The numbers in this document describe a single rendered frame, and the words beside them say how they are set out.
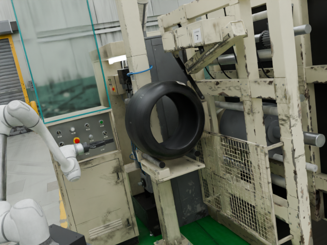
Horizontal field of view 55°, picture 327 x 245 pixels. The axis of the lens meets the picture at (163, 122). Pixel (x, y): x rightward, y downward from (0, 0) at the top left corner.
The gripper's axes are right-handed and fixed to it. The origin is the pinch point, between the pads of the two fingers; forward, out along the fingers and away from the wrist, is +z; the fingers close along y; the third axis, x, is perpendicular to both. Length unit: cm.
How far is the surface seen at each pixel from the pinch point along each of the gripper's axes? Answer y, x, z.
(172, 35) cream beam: -28, -68, 55
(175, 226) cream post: -6, 86, 38
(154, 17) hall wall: 835, -194, 423
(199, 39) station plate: -63, -62, 55
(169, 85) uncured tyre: -41, -36, 40
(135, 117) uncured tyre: -39.1, -20.0, 12.3
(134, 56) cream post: -6, -59, 31
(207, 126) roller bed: -13, 7, 80
